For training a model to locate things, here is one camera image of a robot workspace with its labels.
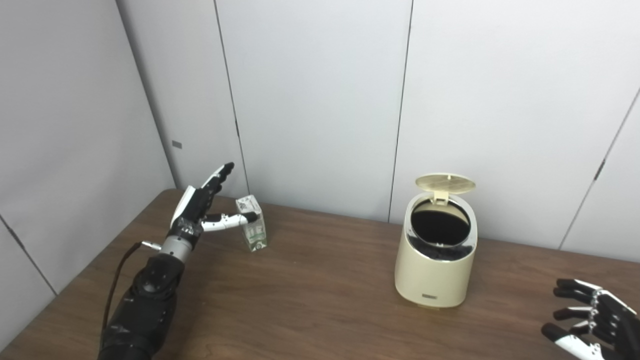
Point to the cream-colored bin body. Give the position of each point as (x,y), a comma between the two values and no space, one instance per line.
(435,275)

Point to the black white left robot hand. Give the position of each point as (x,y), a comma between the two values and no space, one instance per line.
(192,210)

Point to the black wall panel hinge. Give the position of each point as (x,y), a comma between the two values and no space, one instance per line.
(237,128)
(599,170)

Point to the cream round bin lid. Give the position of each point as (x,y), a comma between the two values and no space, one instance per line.
(445,182)

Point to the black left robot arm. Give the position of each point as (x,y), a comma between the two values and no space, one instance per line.
(145,310)

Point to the white green milk carton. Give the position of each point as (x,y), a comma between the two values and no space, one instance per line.
(256,235)

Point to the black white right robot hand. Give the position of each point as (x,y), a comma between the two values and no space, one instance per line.
(620,325)

